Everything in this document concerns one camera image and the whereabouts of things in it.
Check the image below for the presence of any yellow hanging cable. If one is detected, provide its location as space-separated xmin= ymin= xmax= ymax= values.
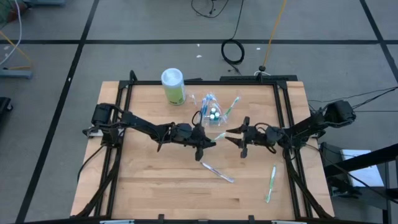
xmin=262 ymin=0 xmax=289 ymax=68

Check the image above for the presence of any white box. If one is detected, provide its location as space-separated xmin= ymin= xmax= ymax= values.
xmin=340 ymin=148 xmax=386 ymax=188

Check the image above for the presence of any grey-blue stand foot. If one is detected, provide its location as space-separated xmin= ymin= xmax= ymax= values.
xmin=0 ymin=68 xmax=34 ymax=80
xmin=23 ymin=0 xmax=67 ymax=7

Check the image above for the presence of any green wipes canister white lid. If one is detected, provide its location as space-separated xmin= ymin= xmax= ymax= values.
xmin=160 ymin=67 xmax=187 ymax=106

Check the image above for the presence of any black caster base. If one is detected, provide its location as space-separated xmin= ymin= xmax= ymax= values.
xmin=0 ymin=96 xmax=14 ymax=113

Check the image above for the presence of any purple toothbrush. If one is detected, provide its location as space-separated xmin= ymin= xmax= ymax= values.
xmin=200 ymin=161 xmax=236 ymax=184

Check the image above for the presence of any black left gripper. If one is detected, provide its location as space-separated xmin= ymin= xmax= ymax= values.
xmin=169 ymin=122 xmax=217 ymax=162

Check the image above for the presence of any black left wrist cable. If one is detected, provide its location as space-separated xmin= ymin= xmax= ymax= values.
xmin=191 ymin=110 xmax=203 ymax=127

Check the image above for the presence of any clear acrylic triangular holder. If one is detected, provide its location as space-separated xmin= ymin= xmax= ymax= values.
xmin=193 ymin=92 xmax=230 ymax=128

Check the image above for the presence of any white floor cable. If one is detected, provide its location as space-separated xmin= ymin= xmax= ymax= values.
xmin=0 ymin=0 xmax=23 ymax=67

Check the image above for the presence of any yellow floor cable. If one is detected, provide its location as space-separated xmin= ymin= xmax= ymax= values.
xmin=0 ymin=30 xmax=32 ymax=71

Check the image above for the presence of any thin black cable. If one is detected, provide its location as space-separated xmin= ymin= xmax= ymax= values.
xmin=190 ymin=0 xmax=231 ymax=19

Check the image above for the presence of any black side stand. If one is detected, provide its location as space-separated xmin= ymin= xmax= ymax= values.
xmin=322 ymin=142 xmax=398 ymax=224

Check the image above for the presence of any black hanging cable with coil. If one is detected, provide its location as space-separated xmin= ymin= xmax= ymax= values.
xmin=220 ymin=0 xmax=246 ymax=75

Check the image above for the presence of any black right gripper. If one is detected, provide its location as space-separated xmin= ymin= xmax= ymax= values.
xmin=224 ymin=116 xmax=278 ymax=159

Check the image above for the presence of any black aluminium table frame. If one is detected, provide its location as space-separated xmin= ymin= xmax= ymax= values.
xmin=70 ymin=70 xmax=336 ymax=224

